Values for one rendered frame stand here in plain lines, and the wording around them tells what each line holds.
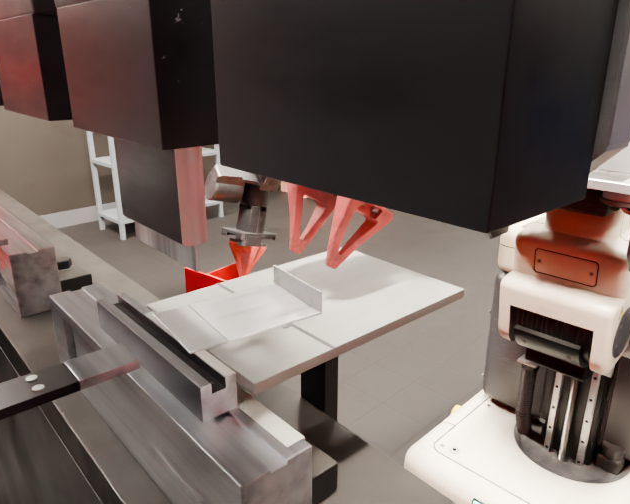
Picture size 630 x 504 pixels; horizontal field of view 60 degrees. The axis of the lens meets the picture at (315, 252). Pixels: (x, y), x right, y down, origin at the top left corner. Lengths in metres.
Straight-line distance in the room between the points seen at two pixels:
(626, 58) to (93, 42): 0.29
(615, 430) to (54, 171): 3.98
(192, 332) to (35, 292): 0.43
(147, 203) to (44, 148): 4.09
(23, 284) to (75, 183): 3.77
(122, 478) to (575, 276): 0.89
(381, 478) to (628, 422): 1.09
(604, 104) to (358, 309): 0.35
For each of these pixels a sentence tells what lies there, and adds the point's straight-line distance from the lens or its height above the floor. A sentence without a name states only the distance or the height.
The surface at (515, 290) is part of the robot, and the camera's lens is 1.17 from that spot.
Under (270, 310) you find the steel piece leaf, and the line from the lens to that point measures 0.51.
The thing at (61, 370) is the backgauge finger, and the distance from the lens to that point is 0.45.
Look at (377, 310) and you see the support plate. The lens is 0.51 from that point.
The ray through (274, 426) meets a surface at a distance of 0.42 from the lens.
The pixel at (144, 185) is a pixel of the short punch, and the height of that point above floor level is 1.14.
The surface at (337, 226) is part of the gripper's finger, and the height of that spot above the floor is 1.08.
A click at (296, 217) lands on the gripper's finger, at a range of 0.55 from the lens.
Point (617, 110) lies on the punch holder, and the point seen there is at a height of 1.21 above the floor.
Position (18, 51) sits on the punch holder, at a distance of 0.55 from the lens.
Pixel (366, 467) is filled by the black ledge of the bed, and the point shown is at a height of 0.88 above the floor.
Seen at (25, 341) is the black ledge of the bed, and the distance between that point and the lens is 0.81.
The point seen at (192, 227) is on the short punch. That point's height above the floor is 1.11.
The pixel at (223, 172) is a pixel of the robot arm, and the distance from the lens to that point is 1.05.
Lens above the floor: 1.22
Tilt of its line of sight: 20 degrees down
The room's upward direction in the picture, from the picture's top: straight up
